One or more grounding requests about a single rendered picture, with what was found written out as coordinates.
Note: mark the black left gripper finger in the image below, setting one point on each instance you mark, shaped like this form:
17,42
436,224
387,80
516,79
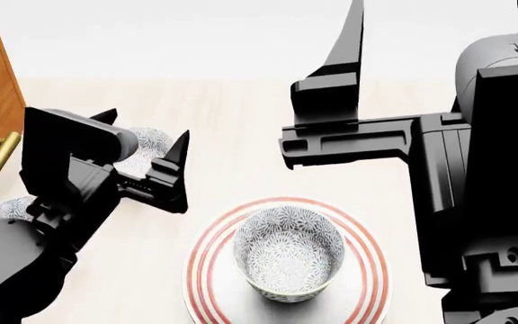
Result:
107,117
173,168

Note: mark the floral patterned grey bowl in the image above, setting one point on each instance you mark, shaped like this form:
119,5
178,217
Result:
286,256
149,148
2,211

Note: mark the white plate with red rings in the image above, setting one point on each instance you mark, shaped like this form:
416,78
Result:
214,280

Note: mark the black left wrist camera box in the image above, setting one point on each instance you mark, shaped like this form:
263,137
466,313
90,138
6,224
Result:
61,135

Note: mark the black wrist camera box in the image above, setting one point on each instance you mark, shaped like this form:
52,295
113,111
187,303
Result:
61,135
506,152

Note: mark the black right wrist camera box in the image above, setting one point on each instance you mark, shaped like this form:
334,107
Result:
506,152

